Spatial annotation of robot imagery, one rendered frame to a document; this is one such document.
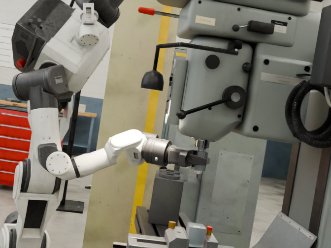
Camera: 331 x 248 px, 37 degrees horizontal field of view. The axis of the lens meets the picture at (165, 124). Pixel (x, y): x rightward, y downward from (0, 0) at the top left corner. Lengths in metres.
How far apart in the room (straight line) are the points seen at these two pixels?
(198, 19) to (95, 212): 2.14
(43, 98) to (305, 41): 0.85
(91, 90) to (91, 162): 8.96
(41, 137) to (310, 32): 0.91
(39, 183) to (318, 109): 1.13
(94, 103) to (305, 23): 9.15
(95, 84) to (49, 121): 8.95
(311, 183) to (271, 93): 0.35
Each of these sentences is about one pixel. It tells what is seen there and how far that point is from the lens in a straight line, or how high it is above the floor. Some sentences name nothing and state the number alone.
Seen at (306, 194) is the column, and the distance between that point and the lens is 1.71.
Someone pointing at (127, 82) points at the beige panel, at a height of 1.48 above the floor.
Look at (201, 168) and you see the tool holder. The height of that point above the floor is 1.21.
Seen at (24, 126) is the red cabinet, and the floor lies 0.83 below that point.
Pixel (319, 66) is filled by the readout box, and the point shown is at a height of 1.56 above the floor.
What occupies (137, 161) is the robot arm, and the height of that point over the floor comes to 1.19.
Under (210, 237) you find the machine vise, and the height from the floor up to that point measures 1.02.
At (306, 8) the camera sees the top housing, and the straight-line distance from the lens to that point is 1.58.
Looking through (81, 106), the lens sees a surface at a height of 1.00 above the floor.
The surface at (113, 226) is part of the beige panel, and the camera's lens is 3.41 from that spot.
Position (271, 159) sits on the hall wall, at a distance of 11.30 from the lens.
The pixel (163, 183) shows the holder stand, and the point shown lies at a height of 1.08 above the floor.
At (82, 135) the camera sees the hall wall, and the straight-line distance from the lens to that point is 10.60.
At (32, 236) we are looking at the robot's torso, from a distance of 2.22.
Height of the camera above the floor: 1.42
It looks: 3 degrees down
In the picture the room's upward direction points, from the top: 9 degrees clockwise
